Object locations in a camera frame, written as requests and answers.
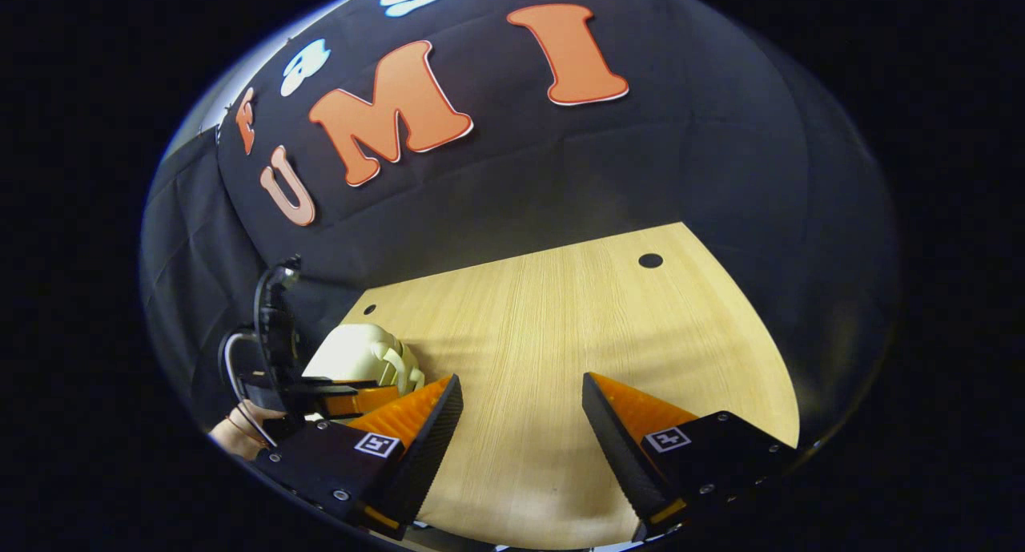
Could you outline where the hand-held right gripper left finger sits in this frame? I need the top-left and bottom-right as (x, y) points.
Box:
(255, 373), (465, 541)

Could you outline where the white cable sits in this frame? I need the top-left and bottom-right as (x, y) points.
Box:
(219, 330), (267, 426)

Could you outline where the pale yellow suitcase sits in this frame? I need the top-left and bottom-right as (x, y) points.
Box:
(302, 322), (425, 394)

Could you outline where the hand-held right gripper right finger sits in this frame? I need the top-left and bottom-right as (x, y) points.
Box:
(581, 372), (802, 541)

